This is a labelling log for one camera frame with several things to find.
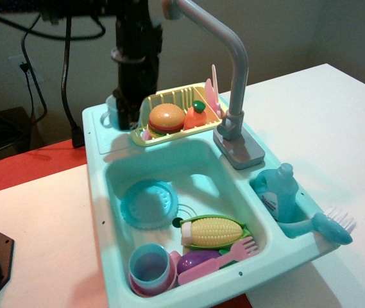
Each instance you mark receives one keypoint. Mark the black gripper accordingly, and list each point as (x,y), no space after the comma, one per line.
(139,43)

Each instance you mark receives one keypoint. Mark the light blue toy cup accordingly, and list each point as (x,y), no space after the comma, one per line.
(109,119)

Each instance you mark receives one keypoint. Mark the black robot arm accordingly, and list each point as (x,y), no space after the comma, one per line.
(53,11)

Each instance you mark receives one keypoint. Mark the mint green toy sink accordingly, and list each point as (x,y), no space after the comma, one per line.
(205,183)

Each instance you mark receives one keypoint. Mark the blue cup in sink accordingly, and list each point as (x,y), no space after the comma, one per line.
(149,265)

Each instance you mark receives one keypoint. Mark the pink cup under blue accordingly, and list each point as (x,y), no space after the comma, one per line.
(170,282)

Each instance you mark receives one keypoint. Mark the toy hamburger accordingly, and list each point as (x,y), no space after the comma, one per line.
(165,119)

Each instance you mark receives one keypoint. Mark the yellow dish rack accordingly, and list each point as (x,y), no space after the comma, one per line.
(183,97)

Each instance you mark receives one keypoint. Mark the orange toy fruit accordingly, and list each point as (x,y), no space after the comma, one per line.
(195,116)

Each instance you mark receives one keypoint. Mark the pink toy utensils in rack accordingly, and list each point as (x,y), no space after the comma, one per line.
(211,92)

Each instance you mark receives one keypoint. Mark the blue toy plate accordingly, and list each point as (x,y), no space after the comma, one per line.
(149,205)

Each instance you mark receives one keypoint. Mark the grey toy faucet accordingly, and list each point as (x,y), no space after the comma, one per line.
(235,142)

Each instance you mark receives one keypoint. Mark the dark box on floor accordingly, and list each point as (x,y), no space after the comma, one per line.
(17,135)

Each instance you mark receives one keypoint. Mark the toy corn cob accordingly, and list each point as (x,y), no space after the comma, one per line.
(212,232)

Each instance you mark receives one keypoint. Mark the purple toy eggplant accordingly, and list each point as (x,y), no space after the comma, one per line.
(194,258)

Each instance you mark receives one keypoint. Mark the blue toy soap bottle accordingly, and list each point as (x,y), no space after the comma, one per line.
(277,188)

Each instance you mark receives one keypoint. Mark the pink toy knife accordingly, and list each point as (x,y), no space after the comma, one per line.
(198,271)

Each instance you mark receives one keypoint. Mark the pink toy fork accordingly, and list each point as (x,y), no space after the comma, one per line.
(239,251)

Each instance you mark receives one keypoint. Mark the blue dish brush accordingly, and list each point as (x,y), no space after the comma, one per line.
(335,225)

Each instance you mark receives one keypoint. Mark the white wall outlet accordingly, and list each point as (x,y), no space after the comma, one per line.
(20,65)

